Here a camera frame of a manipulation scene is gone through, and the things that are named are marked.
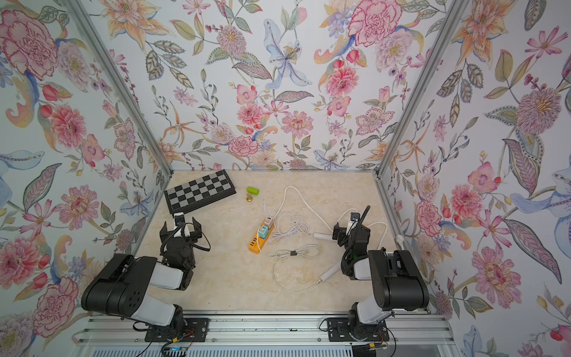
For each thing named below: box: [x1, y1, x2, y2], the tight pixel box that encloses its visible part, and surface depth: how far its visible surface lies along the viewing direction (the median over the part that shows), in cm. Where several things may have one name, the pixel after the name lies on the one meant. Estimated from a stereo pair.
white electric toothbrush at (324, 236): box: [313, 232, 338, 242], surface depth 98 cm
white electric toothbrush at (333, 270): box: [319, 261, 342, 282], surface depth 88 cm
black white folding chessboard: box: [163, 168, 238, 215], surface depth 111 cm
